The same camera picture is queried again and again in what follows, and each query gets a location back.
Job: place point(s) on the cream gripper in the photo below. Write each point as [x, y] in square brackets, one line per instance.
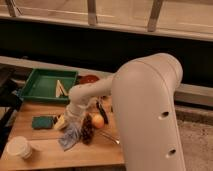
[62, 122]

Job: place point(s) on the grey blue towel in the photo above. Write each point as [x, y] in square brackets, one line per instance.
[70, 137]

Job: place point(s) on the red bowl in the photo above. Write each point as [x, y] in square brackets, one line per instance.
[88, 79]

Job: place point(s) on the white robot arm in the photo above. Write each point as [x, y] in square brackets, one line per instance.
[142, 92]

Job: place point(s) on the green sponge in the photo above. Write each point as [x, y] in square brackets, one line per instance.
[42, 122]

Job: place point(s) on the dark grape bunch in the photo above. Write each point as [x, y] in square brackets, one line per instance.
[87, 130]

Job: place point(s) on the wooden wedge pieces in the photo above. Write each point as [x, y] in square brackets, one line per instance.
[60, 90]

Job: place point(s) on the orange fruit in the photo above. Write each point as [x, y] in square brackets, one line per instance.
[98, 121]

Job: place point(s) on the green plastic tray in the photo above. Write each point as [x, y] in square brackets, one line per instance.
[41, 85]

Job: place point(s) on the white lidded container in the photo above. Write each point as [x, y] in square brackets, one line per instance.
[19, 147]

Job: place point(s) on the silver fork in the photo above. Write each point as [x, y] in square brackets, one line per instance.
[108, 136]

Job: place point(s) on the black handled utensil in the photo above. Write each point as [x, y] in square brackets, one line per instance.
[102, 112]

